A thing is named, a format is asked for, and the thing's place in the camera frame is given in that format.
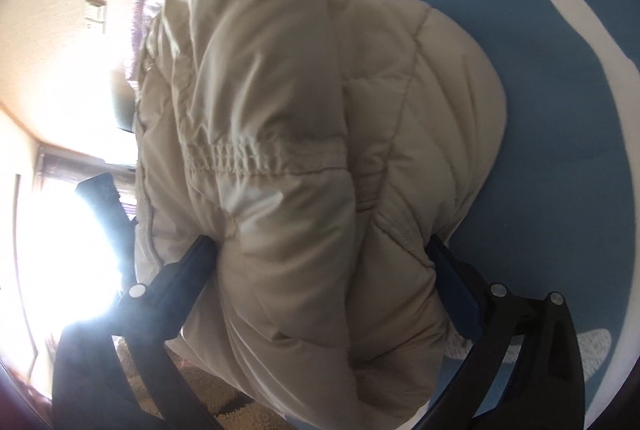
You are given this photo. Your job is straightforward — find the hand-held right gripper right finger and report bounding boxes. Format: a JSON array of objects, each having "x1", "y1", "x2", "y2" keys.
[{"x1": 424, "y1": 234, "x2": 587, "y2": 430}]

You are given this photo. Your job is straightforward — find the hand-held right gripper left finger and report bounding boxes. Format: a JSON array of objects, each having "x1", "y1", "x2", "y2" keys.
[{"x1": 111, "y1": 235, "x2": 223, "y2": 430}]

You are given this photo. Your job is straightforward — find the bright window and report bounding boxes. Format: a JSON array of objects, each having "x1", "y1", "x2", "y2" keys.
[{"x1": 0, "y1": 150, "x2": 138, "y2": 411}]

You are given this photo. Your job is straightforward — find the blue white striped bedsheet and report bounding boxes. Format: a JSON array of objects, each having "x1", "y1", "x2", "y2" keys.
[{"x1": 315, "y1": 0, "x2": 640, "y2": 430}]

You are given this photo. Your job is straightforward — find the brown window curtain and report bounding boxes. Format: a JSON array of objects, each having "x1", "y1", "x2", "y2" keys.
[{"x1": 39, "y1": 150, "x2": 138, "y2": 223}]

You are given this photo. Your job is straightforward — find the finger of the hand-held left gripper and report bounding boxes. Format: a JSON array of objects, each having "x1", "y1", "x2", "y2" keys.
[{"x1": 75, "y1": 174, "x2": 140, "y2": 293}]

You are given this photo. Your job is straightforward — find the beige puffer jacket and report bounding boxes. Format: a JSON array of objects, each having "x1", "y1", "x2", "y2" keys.
[{"x1": 132, "y1": 0, "x2": 508, "y2": 430}]

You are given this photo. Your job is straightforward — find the white wall switch plate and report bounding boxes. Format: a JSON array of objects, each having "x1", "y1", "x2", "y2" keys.
[{"x1": 84, "y1": 0, "x2": 109, "y2": 31}]

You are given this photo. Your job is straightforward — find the beige patterned rug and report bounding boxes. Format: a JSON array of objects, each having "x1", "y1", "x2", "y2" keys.
[{"x1": 114, "y1": 337, "x2": 286, "y2": 430}]

